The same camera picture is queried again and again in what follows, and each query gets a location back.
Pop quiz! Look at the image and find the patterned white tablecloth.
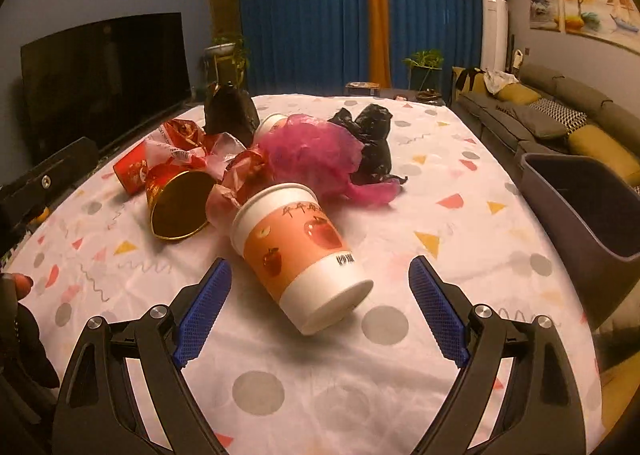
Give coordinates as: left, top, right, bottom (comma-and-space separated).
10, 94, 603, 454

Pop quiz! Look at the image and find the white standing air conditioner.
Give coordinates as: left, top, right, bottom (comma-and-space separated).
480, 0, 508, 71

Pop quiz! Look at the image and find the red white plastic bag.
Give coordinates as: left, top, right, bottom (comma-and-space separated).
144, 119, 274, 232

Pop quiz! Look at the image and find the grey sofa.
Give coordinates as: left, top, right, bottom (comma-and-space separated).
450, 64, 639, 180

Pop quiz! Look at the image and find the white apple paper cup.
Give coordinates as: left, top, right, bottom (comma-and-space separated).
230, 183, 374, 336

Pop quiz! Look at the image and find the left hand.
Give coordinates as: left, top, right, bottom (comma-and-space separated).
2, 273, 34, 300

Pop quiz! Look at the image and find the dark brown bag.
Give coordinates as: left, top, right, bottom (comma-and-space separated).
204, 82, 260, 148

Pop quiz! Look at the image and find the green potted plant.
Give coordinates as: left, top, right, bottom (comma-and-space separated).
402, 49, 444, 91

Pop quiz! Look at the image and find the yellow cushion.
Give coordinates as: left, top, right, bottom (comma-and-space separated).
567, 125, 640, 186

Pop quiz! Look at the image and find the large red paper bucket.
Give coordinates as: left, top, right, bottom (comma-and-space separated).
145, 165, 216, 241

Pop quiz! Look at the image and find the black television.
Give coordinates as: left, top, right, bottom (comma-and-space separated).
21, 12, 191, 162

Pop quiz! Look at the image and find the orange curtain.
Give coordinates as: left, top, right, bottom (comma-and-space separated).
368, 0, 392, 88

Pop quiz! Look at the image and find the dark coffee table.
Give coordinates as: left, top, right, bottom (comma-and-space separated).
344, 82, 445, 106

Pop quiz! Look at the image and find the plant on stand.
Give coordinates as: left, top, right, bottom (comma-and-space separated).
203, 33, 250, 89

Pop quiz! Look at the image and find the blue curtain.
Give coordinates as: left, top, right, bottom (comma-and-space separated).
241, 0, 482, 96

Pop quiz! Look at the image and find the small red paper cup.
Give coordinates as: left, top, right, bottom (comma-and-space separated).
113, 141, 148, 195

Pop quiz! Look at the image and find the grey trash bin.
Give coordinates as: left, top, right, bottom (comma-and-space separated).
518, 153, 639, 329

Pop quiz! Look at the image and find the black plastic bag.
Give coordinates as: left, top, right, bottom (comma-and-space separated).
329, 103, 408, 186

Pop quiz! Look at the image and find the middle sailboat painting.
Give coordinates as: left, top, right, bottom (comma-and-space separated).
563, 0, 639, 54

